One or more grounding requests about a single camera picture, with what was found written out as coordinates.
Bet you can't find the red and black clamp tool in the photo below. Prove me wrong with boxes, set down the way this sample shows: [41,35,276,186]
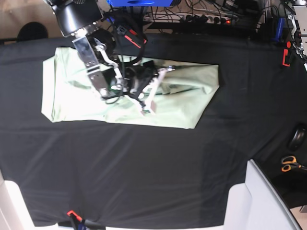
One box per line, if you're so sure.
[117,25,147,48]

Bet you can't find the orange handled scissors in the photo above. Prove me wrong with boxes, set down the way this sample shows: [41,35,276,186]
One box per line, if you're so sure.
[281,155,307,173]

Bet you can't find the white table frame left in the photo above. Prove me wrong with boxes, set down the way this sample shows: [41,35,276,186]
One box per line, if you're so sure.
[0,176,59,230]

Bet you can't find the blue plastic box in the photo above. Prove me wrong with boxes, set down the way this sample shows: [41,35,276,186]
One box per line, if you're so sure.
[107,0,181,7]

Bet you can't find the blue cable bundle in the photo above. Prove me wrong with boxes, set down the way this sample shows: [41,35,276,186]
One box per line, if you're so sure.
[276,17,285,43]

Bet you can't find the orange and black bracket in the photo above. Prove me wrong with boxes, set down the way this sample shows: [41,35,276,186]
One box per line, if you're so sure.
[282,41,292,67]

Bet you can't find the white table frame right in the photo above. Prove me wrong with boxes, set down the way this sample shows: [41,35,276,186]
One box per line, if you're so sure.
[223,160,301,230]

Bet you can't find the black round stool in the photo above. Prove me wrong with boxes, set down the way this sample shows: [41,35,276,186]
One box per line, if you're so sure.
[17,22,48,41]

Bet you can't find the white table frame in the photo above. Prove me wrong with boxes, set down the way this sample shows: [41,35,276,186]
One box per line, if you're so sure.
[223,160,301,230]
[0,176,59,230]

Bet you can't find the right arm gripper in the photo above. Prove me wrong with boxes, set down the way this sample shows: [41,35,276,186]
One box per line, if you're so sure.
[100,60,177,116]

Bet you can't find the red and black clamp bottom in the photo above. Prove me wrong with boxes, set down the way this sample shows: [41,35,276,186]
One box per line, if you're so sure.
[67,210,106,230]

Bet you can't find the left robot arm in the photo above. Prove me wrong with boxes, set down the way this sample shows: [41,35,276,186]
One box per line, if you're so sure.
[281,0,307,64]

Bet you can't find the light green T-shirt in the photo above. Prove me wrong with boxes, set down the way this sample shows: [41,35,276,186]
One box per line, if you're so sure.
[41,47,219,129]

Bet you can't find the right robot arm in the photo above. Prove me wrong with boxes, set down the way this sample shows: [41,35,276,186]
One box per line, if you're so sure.
[47,0,173,114]

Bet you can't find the black table cloth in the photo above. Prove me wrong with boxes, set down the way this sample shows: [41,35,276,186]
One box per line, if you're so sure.
[0,34,307,229]

